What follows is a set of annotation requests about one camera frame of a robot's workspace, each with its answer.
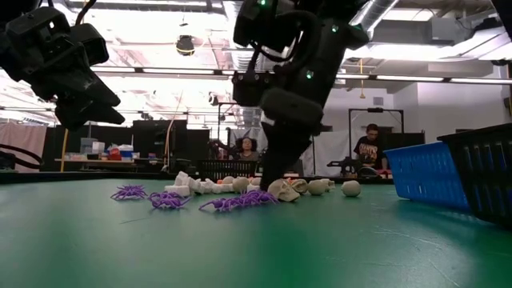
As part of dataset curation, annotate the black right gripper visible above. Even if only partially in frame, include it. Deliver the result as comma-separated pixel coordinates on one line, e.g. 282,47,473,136
258,86,326,191

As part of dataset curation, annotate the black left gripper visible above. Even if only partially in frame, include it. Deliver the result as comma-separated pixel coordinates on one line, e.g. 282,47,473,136
0,6,126,131

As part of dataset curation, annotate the person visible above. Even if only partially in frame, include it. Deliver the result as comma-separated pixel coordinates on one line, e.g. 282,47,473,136
353,122,390,171
234,136,260,162

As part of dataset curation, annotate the clear plastic storage box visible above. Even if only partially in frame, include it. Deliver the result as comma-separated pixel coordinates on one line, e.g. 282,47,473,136
79,138,106,155

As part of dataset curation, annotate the white hanging sheet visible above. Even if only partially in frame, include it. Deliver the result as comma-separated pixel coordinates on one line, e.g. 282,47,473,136
311,130,361,177

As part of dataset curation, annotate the yellow pole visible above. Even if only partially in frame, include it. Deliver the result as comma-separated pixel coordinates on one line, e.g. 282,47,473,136
60,127,69,173

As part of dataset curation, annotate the small black plastic basket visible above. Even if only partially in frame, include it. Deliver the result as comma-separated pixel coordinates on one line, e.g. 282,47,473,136
198,159,259,182

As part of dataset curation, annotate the pink curtain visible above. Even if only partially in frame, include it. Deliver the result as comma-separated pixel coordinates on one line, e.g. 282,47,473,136
0,122,49,174

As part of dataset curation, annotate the long ceiling light bar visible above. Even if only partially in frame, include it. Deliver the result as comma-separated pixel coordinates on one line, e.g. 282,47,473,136
90,66,241,77
335,73,512,86

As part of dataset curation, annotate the green table mat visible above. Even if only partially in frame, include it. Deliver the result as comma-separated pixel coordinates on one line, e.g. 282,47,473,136
0,178,512,288

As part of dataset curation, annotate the blue plastic basket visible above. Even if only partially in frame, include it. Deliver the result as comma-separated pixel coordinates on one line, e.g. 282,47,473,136
382,141,472,212

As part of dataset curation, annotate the black rectangular plastic basket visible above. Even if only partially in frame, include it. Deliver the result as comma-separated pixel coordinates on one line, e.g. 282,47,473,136
436,122,512,230

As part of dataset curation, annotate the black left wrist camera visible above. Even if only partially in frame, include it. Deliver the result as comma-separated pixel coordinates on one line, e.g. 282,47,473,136
70,22,110,67

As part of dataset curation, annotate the black partition wall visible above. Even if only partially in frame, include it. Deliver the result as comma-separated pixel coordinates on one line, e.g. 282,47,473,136
42,118,212,174

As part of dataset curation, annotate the black stand frame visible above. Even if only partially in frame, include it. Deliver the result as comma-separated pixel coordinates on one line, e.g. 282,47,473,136
347,106,406,171

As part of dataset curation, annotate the silver air duct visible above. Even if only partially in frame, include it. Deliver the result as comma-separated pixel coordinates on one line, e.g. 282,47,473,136
347,0,401,39

